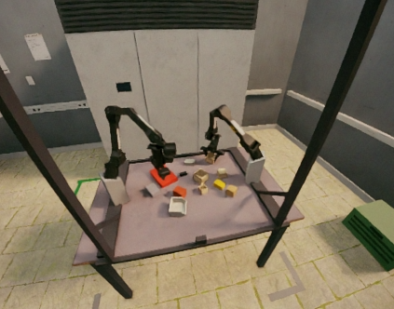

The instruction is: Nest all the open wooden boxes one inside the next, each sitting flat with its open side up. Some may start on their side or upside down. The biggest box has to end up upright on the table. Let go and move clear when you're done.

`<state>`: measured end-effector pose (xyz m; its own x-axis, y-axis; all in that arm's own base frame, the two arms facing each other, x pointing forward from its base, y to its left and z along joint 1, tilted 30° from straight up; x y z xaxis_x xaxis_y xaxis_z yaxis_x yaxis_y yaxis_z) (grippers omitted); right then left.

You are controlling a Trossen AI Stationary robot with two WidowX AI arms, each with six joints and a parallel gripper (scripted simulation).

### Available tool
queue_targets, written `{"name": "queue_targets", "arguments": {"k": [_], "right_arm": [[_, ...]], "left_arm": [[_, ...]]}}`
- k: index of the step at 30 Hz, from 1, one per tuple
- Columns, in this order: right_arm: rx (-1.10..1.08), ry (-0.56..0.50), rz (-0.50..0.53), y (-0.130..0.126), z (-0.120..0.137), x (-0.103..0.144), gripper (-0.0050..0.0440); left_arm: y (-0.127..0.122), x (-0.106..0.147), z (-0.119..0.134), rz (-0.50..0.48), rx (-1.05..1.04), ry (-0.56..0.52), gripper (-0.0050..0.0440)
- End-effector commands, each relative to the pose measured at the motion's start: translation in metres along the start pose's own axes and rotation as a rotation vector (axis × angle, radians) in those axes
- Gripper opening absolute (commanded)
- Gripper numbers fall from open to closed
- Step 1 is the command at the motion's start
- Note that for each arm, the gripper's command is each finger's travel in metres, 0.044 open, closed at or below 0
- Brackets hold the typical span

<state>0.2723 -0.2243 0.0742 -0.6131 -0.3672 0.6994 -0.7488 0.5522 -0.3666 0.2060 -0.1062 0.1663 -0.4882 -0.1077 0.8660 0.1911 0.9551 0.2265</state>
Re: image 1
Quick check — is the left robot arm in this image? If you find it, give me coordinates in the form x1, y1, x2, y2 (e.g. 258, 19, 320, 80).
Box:
103, 105, 177, 180

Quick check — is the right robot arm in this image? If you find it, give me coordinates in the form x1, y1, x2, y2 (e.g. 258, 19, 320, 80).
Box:
205, 104, 263, 161

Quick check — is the yellow cube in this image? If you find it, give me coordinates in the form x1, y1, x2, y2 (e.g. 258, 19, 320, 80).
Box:
213, 180, 225, 190

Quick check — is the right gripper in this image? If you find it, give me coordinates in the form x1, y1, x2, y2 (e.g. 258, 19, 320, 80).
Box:
200, 141, 224, 162

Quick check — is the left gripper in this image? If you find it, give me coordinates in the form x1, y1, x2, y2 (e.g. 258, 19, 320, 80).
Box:
149, 155, 170, 181

